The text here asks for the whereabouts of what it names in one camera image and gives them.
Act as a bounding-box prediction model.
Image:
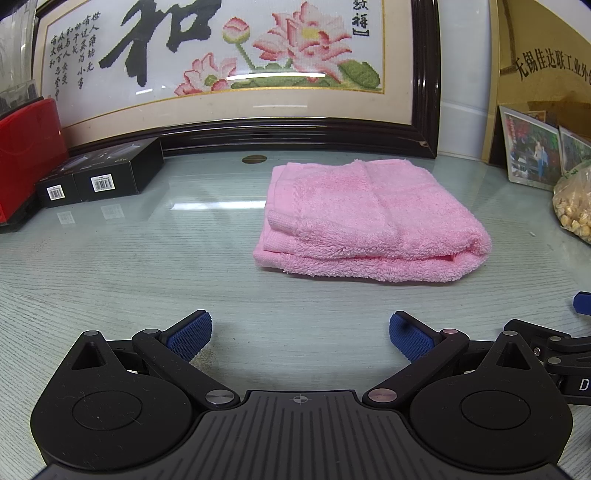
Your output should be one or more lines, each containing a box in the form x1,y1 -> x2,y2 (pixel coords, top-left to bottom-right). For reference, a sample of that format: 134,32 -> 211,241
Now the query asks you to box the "small silver photo frame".
557,124 -> 591,175

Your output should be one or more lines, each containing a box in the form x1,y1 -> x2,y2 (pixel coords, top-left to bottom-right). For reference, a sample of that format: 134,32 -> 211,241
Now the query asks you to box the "pink towel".
253,158 -> 493,284

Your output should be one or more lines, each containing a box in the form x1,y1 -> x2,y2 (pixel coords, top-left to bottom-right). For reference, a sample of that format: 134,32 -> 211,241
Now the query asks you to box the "large silver photo frame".
499,105 -> 562,191

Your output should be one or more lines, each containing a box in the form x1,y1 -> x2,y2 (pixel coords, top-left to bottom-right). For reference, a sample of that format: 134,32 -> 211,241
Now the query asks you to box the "gold plaque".
482,0 -> 591,168

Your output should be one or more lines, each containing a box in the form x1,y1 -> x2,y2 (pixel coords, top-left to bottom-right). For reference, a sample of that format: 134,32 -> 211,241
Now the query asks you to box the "plastic bag of popcorn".
553,161 -> 591,243

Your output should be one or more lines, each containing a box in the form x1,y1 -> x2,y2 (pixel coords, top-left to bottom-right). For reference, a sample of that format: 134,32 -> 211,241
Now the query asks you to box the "framed lotus cross-stitch picture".
32,0 -> 444,160

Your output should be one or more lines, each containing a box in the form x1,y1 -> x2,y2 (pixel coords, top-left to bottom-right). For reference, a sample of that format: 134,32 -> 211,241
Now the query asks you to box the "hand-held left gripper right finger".
362,311 -> 543,409

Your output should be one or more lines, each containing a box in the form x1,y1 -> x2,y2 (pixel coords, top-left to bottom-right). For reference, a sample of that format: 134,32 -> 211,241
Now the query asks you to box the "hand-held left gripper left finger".
65,310 -> 239,409

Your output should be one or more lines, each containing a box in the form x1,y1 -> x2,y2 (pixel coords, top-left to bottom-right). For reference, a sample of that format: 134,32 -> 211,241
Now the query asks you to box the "black box with barcode label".
35,165 -> 82,209
74,137 -> 165,202

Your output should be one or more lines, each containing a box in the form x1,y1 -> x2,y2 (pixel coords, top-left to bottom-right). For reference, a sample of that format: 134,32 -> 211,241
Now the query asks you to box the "red box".
0,98 -> 70,234

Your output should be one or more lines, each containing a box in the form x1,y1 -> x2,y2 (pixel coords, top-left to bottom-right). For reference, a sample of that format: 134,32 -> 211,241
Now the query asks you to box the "clear plastic container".
0,0 -> 40,119

